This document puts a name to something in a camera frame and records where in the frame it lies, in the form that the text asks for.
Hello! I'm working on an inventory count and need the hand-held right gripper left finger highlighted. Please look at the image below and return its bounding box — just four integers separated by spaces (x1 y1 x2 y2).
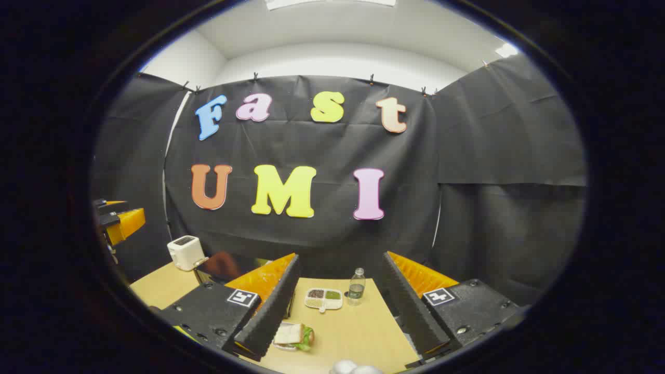
156 253 302 362

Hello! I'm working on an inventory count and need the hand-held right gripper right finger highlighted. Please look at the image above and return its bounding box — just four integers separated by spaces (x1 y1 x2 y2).
382 251 526 364

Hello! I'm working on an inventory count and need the sandwich with lettuce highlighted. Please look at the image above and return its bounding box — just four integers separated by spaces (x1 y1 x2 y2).
274 322 315 351

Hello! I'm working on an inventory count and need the black electric oven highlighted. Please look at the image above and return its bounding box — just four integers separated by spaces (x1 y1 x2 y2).
195 251 273 285

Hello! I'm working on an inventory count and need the white divided dish with grains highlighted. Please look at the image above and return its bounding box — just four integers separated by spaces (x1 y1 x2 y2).
304 288 344 314

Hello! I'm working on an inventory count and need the clear plastic water bottle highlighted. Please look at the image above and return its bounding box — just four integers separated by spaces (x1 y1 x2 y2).
347 268 366 306

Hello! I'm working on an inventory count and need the white toaster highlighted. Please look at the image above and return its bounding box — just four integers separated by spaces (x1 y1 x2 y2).
167 235 209 272

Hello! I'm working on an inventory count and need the black backdrop cloth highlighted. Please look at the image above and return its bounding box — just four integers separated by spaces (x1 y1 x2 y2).
92 55 588 307

